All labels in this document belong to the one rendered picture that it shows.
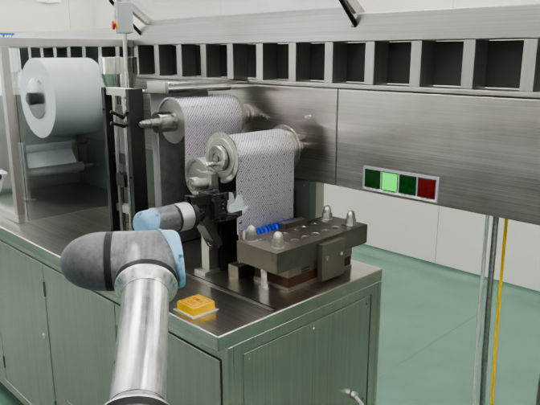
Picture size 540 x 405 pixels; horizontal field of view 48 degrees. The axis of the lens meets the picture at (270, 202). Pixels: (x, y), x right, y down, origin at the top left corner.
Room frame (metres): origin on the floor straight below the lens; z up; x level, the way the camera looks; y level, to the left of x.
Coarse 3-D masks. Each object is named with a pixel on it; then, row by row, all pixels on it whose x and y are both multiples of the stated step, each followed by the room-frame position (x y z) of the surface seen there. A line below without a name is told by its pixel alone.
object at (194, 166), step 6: (192, 162) 1.82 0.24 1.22; (198, 162) 1.80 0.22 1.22; (204, 162) 1.78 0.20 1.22; (186, 168) 1.83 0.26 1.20; (192, 168) 1.82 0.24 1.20; (198, 168) 1.80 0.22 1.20; (204, 168) 1.78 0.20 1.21; (186, 174) 1.84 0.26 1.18; (192, 174) 1.82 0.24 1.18; (198, 174) 1.79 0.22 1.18; (186, 180) 1.84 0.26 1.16; (192, 192) 1.82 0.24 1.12
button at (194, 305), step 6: (198, 294) 1.48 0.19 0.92; (180, 300) 1.45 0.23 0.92; (186, 300) 1.44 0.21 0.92; (192, 300) 1.44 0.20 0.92; (198, 300) 1.44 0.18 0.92; (204, 300) 1.44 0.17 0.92; (210, 300) 1.44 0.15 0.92; (180, 306) 1.43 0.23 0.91; (186, 306) 1.41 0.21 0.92; (192, 306) 1.40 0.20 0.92; (198, 306) 1.41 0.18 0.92; (204, 306) 1.41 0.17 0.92; (210, 306) 1.43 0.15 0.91; (186, 312) 1.41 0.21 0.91; (192, 312) 1.39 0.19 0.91; (198, 312) 1.40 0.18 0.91; (204, 312) 1.41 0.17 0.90
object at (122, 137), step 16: (112, 96) 1.90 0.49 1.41; (128, 96) 1.82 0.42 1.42; (128, 112) 1.82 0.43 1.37; (112, 128) 1.93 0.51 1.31; (128, 128) 1.82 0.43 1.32; (144, 128) 1.85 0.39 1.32; (112, 144) 1.93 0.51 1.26; (128, 144) 1.86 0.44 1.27; (144, 144) 1.85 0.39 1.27; (112, 160) 1.93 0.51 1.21; (128, 160) 1.86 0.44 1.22; (144, 160) 1.85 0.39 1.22; (112, 176) 1.92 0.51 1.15; (128, 176) 1.86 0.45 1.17; (144, 176) 1.84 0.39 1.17; (112, 192) 1.92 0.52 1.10; (128, 192) 1.86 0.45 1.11; (144, 192) 1.84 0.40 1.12; (112, 208) 1.92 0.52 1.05; (128, 208) 1.87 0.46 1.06; (144, 208) 1.84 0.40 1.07; (112, 224) 1.92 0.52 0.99
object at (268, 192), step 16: (240, 176) 1.68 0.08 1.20; (256, 176) 1.73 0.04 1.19; (272, 176) 1.77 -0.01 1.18; (288, 176) 1.82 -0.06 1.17; (240, 192) 1.68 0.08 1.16; (256, 192) 1.73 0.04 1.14; (272, 192) 1.77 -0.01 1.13; (288, 192) 1.82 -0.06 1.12; (256, 208) 1.73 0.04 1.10; (272, 208) 1.77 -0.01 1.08; (288, 208) 1.82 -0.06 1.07; (240, 224) 1.68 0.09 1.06; (256, 224) 1.73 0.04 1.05
